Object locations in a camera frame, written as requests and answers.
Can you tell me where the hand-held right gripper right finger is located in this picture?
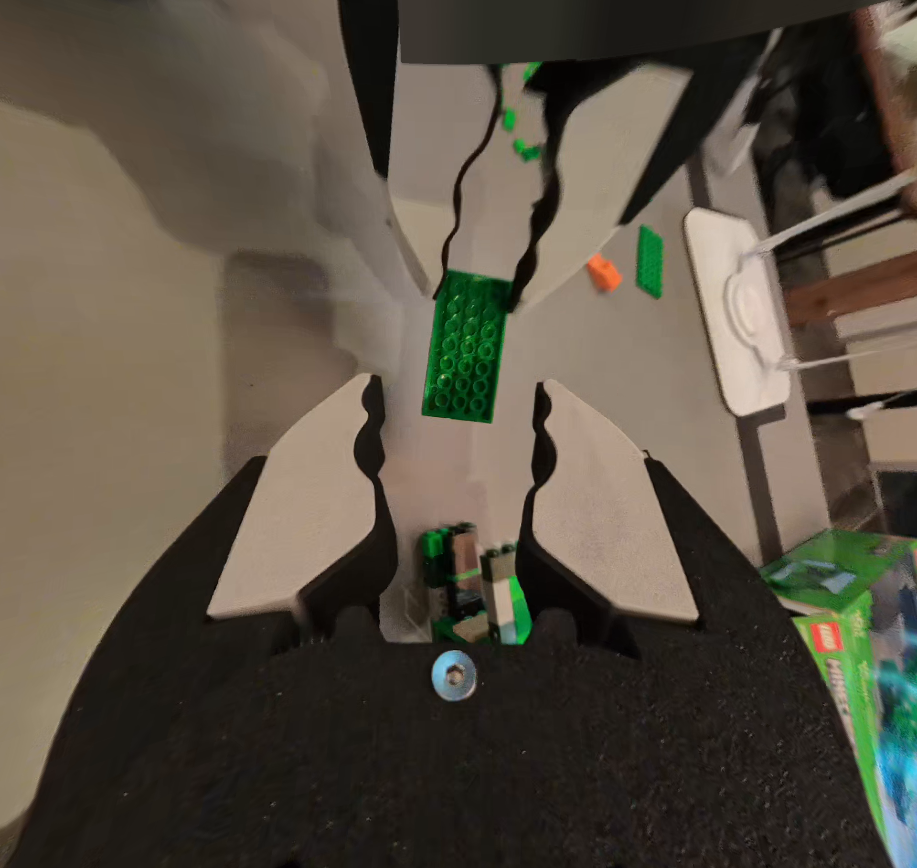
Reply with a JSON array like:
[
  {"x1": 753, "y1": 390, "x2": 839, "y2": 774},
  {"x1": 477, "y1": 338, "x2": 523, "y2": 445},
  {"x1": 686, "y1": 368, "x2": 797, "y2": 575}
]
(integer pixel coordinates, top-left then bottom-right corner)
[{"x1": 516, "y1": 379, "x2": 701, "y2": 625}]

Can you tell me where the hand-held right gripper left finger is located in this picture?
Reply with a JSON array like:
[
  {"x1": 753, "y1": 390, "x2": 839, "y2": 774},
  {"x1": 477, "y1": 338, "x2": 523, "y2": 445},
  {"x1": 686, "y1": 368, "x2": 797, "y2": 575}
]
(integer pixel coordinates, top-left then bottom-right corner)
[{"x1": 206, "y1": 374, "x2": 399, "y2": 623}]

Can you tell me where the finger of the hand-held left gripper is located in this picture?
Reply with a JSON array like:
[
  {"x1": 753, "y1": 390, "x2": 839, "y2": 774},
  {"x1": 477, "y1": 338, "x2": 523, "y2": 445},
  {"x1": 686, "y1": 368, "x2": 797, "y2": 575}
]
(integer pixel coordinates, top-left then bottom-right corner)
[
  {"x1": 507, "y1": 62, "x2": 693, "y2": 312},
  {"x1": 387, "y1": 62, "x2": 504, "y2": 303}
]

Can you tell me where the hollow green lego block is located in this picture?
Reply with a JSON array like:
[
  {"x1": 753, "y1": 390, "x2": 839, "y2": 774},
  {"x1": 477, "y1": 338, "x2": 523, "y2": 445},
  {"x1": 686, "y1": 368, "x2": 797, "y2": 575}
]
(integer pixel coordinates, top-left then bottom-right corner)
[{"x1": 419, "y1": 522, "x2": 536, "y2": 646}]

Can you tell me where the green lego plate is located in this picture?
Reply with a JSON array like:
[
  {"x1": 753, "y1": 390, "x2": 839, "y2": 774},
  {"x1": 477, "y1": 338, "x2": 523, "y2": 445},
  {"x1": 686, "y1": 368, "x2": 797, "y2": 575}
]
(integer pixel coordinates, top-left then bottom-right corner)
[
  {"x1": 635, "y1": 223, "x2": 666, "y2": 301},
  {"x1": 421, "y1": 270, "x2": 514, "y2": 425}
]

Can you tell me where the pile of loose lego bricks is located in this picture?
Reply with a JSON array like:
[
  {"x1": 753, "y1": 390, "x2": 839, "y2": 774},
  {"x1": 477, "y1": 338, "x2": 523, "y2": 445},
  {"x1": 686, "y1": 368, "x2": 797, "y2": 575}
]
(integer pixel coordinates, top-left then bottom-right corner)
[{"x1": 500, "y1": 62, "x2": 547, "y2": 163}]

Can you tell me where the green lego set box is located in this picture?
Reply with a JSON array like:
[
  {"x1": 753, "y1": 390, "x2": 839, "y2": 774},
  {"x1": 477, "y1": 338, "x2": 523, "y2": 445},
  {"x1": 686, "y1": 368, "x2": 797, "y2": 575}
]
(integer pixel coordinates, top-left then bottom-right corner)
[{"x1": 758, "y1": 528, "x2": 917, "y2": 868}]

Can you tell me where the white book stand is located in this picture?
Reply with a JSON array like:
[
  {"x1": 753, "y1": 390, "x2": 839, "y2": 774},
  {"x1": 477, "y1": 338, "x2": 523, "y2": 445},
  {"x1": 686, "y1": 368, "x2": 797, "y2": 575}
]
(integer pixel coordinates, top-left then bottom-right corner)
[{"x1": 681, "y1": 166, "x2": 917, "y2": 419}]

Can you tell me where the white cord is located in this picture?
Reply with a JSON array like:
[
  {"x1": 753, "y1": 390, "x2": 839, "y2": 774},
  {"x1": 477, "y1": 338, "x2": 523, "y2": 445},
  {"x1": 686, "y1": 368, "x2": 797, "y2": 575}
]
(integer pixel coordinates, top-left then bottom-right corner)
[{"x1": 845, "y1": 392, "x2": 917, "y2": 423}]

